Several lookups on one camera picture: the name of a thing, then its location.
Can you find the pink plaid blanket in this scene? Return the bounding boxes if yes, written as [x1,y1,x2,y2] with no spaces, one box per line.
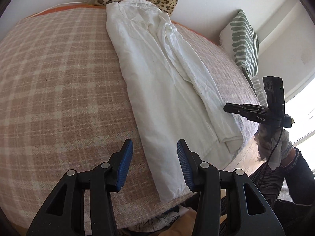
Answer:
[0,6,261,231]

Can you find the green leaf pattern pillow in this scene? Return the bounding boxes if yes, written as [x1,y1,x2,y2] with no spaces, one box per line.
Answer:
[219,9,260,77]

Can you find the person's right hand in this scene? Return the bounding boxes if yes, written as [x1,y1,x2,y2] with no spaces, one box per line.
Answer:
[255,123,293,170]

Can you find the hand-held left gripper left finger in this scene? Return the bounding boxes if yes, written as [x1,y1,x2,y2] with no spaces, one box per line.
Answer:
[26,139,134,236]

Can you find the white black patterned cloth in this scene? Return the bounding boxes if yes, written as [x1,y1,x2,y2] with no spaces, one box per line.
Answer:
[133,206,188,234]

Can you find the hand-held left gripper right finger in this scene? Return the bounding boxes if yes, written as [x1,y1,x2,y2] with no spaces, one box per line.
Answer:
[177,139,286,236]

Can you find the orange patterned bed sheet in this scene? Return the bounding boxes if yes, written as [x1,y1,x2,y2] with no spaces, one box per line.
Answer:
[25,2,219,46]

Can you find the white long-sleeved shirt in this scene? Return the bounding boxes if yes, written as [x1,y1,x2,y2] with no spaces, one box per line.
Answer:
[106,0,243,202]

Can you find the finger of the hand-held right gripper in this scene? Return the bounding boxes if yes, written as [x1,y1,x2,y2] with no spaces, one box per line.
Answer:
[223,103,267,115]

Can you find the person's right forearm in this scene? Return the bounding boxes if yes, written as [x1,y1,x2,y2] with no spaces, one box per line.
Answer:
[281,147,315,206]

